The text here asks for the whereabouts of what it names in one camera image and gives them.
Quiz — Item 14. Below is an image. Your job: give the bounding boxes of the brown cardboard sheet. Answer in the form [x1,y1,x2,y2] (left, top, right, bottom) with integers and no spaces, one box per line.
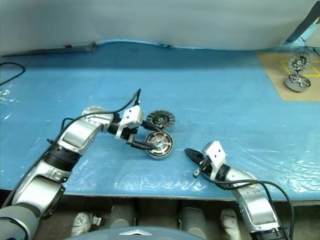
[257,51,320,102]

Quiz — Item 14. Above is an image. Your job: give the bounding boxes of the black looped cable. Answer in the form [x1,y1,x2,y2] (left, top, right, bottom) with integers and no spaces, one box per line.
[0,62,26,86]

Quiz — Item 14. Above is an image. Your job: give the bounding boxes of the blue table mat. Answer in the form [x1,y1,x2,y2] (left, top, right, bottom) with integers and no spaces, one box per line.
[0,37,320,202]

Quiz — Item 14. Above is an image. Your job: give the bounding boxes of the thin black cable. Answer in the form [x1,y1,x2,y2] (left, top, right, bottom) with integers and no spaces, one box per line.
[303,43,320,57]

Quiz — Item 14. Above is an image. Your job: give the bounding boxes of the grey motor housing with rotor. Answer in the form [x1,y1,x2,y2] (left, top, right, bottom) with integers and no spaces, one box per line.
[284,73,312,93]

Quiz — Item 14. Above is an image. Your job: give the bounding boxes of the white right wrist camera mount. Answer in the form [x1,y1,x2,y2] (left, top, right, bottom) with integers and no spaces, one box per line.
[201,140,227,181]

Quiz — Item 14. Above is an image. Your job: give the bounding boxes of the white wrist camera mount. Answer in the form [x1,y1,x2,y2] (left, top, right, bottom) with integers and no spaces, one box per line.
[201,140,227,181]
[115,105,145,140]

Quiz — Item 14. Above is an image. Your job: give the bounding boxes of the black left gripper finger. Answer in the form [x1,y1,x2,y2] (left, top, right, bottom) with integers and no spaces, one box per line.
[127,140,153,151]
[138,121,155,131]

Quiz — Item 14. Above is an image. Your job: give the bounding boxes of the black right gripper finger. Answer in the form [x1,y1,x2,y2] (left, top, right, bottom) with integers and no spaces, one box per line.
[184,148,204,160]
[186,152,202,166]

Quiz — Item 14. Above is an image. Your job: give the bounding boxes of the grey motor stator housing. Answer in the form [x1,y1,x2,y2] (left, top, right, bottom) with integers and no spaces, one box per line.
[144,131,175,161]

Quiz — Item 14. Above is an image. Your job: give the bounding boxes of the grey rounded cylinder shape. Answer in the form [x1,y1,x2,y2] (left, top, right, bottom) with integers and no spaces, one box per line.
[178,206,210,233]
[107,199,137,230]

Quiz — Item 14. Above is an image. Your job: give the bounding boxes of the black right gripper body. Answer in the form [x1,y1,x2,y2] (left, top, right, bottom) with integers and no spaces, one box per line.
[199,156,216,177]

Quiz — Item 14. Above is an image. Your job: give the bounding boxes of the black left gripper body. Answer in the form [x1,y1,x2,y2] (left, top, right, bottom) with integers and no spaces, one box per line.
[123,126,140,143]

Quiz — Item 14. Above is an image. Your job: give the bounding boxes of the white mottled rounded object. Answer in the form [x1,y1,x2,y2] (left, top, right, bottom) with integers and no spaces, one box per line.
[219,209,238,236]
[71,211,92,237]

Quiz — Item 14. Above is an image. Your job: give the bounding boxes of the grey robot torso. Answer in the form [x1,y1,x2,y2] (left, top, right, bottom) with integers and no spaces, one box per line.
[62,226,208,240]

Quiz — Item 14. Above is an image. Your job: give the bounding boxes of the dark blue slanted post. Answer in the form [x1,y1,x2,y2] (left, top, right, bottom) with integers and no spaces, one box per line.
[284,0,320,43]

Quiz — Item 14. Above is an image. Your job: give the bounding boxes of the grey power strip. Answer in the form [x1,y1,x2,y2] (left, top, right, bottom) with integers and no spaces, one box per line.
[64,41,98,53]

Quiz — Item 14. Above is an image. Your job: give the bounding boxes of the white backdrop sheet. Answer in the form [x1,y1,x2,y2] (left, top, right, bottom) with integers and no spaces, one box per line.
[0,0,320,57]

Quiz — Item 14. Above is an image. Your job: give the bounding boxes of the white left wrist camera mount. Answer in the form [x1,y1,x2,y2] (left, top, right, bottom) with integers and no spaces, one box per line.
[115,105,145,140]

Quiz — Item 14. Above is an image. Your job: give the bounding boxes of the finned grey motor cover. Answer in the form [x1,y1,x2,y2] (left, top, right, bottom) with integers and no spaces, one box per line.
[145,109,177,131]
[289,52,313,73]

